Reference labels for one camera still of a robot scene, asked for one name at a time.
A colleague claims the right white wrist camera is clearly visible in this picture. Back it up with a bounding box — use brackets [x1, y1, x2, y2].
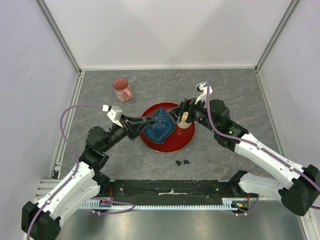
[195, 82, 213, 104]

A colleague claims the black earbud charging case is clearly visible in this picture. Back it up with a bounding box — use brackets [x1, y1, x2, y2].
[143, 116, 156, 126]

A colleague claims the aluminium frame post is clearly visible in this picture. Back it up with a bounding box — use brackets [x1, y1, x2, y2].
[254, 0, 300, 73]
[35, 0, 82, 75]

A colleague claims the left aluminium frame post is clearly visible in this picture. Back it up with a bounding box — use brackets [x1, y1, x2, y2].
[35, 0, 82, 75]

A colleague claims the blue shell-shaped dish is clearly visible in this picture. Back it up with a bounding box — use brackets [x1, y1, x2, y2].
[143, 107, 175, 144]

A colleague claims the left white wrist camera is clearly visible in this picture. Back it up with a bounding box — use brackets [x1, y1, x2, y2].
[107, 105, 123, 128]

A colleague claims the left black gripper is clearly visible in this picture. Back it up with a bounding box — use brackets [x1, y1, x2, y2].
[101, 114, 150, 152]

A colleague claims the red round tray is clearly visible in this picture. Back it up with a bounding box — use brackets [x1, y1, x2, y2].
[140, 101, 196, 153]

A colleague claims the pink floral mug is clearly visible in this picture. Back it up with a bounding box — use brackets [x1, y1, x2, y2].
[112, 78, 133, 103]

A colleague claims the slotted grey cable duct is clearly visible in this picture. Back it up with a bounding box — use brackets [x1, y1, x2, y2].
[79, 198, 249, 212]

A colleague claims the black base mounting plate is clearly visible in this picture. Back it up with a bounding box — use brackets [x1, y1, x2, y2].
[100, 179, 247, 206]

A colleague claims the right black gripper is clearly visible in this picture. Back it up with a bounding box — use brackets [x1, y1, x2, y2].
[166, 94, 218, 133]

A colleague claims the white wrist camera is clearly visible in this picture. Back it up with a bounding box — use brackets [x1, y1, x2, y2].
[195, 82, 213, 104]
[107, 105, 123, 128]

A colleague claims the beige ceramic cup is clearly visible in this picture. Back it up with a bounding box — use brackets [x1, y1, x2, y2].
[176, 111, 193, 129]

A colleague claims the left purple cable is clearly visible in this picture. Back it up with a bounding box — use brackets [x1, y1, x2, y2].
[26, 104, 108, 240]

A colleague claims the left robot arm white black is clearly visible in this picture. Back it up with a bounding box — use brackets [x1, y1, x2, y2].
[21, 115, 156, 240]

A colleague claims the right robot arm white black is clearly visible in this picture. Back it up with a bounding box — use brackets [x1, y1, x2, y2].
[167, 99, 320, 216]

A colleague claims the right aluminium frame post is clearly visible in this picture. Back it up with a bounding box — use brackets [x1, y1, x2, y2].
[254, 0, 300, 73]

